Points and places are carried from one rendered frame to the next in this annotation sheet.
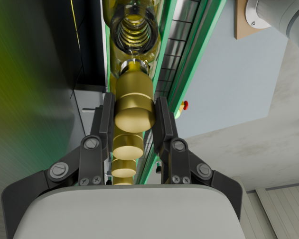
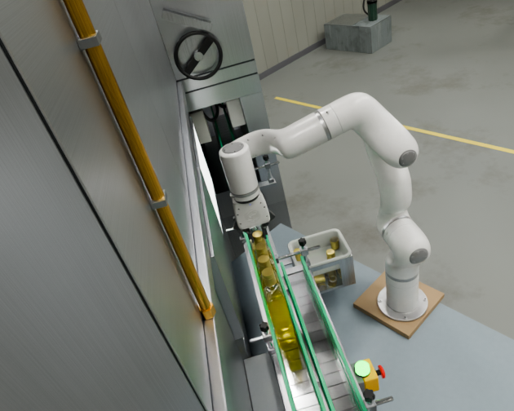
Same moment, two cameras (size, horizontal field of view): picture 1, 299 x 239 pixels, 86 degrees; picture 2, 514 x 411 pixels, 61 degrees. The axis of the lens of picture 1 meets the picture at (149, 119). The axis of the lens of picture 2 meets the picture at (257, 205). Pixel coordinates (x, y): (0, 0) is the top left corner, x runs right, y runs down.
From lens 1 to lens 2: 1.41 m
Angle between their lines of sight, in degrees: 104
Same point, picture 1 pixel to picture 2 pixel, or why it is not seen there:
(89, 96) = (257, 360)
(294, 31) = (391, 273)
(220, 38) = (394, 346)
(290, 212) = not seen: outside the picture
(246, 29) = (406, 325)
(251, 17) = (397, 315)
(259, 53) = (457, 338)
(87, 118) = (257, 393)
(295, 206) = not seen: outside the picture
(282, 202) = not seen: outside the picture
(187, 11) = (302, 283)
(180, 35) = (305, 293)
